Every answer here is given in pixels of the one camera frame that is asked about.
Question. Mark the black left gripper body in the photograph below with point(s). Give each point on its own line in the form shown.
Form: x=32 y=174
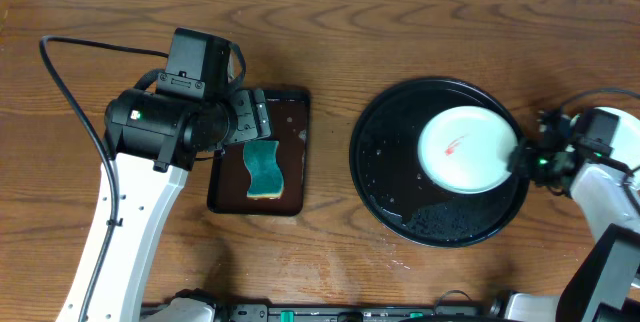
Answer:
x=255 y=115

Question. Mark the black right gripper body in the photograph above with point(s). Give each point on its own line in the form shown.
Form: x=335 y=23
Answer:
x=536 y=162

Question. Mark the green yellow sponge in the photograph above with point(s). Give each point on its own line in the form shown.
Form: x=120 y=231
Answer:
x=266 y=178

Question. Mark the light green plate with stain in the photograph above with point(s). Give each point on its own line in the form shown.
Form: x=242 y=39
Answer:
x=622 y=136

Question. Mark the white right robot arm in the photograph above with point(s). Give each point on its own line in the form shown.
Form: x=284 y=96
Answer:
x=608 y=197

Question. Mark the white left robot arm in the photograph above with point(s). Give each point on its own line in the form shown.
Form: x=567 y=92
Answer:
x=153 y=135

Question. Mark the rectangular black water tray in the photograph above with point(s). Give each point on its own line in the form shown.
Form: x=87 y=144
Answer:
x=230 y=179

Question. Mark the round black tray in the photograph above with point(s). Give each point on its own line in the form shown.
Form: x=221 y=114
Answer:
x=392 y=184

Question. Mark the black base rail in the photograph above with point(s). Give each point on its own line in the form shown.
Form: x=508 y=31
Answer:
x=198 y=305

